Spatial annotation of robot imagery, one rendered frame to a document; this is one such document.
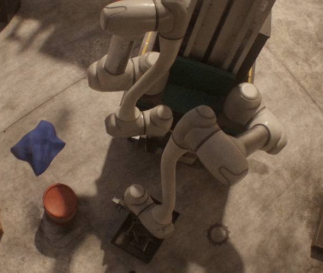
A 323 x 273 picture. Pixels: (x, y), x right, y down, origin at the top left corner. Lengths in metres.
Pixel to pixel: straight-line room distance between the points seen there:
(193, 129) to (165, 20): 0.42
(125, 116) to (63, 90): 0.98
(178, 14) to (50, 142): 1.29
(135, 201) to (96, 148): 0.70
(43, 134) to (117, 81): 0.75
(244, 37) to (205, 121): 0.58
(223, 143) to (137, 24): 0.53
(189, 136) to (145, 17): 0.47
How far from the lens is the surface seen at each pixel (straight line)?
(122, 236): 2.56
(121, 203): 2.32
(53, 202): 2.40
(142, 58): 2.20
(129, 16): 1.63
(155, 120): 1.98
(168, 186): 1.96
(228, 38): 2.21
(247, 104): 2.22
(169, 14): 1.67
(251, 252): 2.72
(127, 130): 1.98
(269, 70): 3.27
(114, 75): 2.11
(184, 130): 1.73
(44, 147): 2.66
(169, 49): 1.78
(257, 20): 2.00
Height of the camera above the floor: 2.49
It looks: 65 degrees down
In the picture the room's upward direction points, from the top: 21 degrees clockwise
